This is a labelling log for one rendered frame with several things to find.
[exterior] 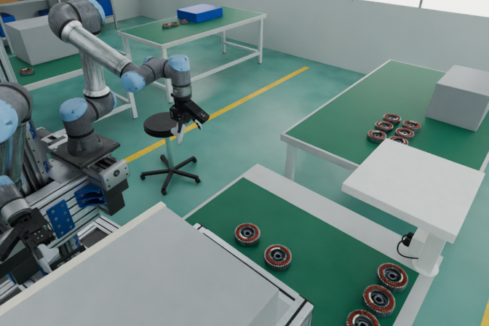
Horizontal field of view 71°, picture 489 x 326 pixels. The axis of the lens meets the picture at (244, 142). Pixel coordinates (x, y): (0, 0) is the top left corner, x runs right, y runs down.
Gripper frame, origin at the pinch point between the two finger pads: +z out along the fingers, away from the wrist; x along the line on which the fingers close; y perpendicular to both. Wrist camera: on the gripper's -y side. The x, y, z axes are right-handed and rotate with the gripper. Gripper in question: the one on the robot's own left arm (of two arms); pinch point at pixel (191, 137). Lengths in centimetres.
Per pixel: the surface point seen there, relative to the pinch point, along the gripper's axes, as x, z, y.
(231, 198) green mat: -13.5, 40.3, -10.6
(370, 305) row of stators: 9, 37, -87
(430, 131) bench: -138, 40, -85
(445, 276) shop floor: -93, 115, -121
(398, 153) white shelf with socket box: -27, -5, -79
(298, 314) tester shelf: 45, 4, -73
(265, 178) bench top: -37, 41, -17
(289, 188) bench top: -36, 41, -32
